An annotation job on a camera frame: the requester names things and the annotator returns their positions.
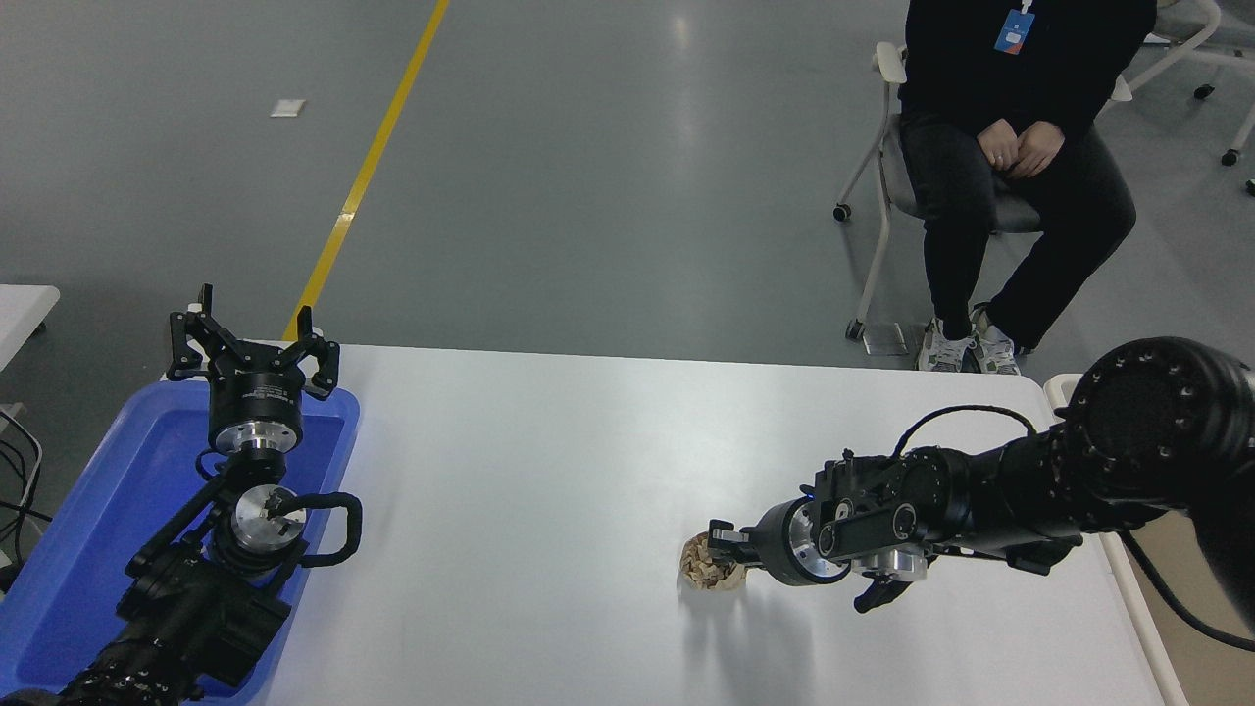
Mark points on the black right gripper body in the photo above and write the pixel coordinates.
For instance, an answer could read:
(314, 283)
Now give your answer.
(775, 544)

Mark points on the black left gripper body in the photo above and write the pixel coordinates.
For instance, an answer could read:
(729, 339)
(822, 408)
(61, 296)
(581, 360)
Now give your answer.
(255, 397)

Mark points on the tan paper ball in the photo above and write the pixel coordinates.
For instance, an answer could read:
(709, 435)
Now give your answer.
(704, 571)

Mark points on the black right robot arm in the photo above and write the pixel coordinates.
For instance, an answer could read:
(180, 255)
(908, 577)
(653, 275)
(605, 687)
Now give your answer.
(1029, 490)

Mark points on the person's right hand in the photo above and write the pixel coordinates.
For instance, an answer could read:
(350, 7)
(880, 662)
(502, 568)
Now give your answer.
(1000, 145)

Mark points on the person's left hand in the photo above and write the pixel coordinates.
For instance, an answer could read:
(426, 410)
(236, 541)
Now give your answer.
(1041, 147)

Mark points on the small white side table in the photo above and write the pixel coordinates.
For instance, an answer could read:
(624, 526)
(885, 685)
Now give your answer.
(20, 314)

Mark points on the blue plastic tray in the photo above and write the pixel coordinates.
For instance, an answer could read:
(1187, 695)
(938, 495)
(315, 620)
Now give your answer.
(98, 510)

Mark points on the large pale bin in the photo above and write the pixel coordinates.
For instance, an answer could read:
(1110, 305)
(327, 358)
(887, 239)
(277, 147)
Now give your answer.
(1206, 686)

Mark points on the white wheeled chair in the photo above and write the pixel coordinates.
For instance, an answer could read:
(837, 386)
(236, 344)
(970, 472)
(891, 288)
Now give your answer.
(890, 61)
(1181, 18)

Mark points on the person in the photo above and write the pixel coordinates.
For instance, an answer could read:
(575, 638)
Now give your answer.
(980, 78)

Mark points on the id badge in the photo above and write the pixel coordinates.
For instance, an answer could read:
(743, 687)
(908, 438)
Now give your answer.
(1014, 31)

